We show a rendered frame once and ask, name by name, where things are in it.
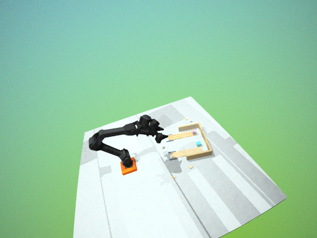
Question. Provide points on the pale yellow flat strip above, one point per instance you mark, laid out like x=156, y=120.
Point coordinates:
x=178, y=154

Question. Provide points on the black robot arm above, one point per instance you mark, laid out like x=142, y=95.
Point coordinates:
x=96, y=144

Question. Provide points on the orange polka-dot strip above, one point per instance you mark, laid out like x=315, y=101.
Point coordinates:
x=173, y=137

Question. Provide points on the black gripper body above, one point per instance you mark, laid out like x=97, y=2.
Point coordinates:
x=158, y=137

